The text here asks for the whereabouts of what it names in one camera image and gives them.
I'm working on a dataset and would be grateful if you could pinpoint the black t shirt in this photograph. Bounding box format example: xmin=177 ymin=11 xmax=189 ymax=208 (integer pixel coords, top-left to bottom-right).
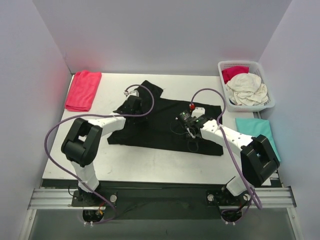
xmin=107 ymin=80 xmax=224 ymax=156

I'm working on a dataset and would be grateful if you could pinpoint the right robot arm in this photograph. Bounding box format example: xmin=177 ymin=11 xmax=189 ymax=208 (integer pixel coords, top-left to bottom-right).
xmin=175 ymin=110 xmax=280 ymax=204

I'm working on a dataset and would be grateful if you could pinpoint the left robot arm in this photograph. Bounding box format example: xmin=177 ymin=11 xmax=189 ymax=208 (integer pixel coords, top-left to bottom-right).
xmin=61 ymin=95 xmax=142 ymax=206

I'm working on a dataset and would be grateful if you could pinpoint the folded pink t shirt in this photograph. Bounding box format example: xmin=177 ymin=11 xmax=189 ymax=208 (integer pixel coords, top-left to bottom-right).
xmin=64 ymin=70 xmax=102 ymax=112

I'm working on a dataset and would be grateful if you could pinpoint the folded teal t shirt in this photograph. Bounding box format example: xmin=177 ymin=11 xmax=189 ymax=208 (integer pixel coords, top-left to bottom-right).
xmin=235 ymin=117 xmax=281 ymax=162

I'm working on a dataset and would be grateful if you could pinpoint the red t shirt in basket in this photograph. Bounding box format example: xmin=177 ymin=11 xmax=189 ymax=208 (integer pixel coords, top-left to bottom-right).
xmin=221 ymin=65 xmax=250 ymax=84

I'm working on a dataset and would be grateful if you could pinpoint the cream t shirt in basket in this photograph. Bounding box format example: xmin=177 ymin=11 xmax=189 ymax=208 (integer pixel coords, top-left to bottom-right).
xmin=225 ymin=73 xmax=269 ymax=106

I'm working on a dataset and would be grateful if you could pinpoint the white laundry basket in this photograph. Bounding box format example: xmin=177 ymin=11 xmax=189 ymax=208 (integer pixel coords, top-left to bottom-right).
xmin=218 ymin=60 xmax=275 ymax=112

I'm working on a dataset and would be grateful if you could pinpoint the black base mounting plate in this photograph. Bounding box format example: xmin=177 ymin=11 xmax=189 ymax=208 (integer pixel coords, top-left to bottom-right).
xmin=71 ymin=181 xmax=251 ymax=221

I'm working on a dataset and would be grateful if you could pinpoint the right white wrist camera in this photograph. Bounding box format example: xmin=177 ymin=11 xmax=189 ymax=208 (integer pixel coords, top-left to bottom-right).
xmin=189 ymin=103 xmax=206 ymax=118

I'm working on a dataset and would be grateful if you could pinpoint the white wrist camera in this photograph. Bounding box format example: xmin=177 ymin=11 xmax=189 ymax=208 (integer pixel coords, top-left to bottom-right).
xmin=124 ymin=89 xmax=139 ymax=99
xmin=189 ymin=103 xmax=206 ymax=118

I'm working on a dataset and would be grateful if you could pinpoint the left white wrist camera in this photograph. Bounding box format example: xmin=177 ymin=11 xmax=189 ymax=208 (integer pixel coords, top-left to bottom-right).
xmin=124 ymin=89 xmax=139 ymax=99

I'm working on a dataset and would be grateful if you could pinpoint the aluminium rail frame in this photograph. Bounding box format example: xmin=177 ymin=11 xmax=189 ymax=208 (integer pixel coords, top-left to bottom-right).
xmin=18 ymin=172 xmax=305 ymax=240

